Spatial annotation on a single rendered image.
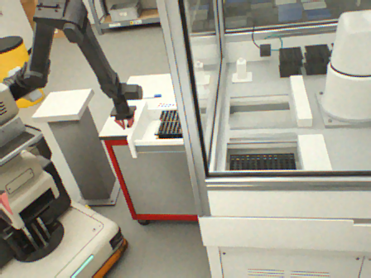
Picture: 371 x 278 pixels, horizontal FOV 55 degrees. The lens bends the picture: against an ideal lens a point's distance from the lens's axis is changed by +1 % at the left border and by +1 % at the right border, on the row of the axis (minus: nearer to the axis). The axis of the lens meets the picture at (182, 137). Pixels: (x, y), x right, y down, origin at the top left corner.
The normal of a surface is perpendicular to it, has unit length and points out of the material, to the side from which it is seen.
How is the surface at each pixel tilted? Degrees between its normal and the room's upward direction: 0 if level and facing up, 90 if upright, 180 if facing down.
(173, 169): 90
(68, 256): 0
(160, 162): 90
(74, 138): 90
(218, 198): 90
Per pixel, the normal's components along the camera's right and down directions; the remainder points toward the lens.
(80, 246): -0.15, -0.78
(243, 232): -0.14, 0.62
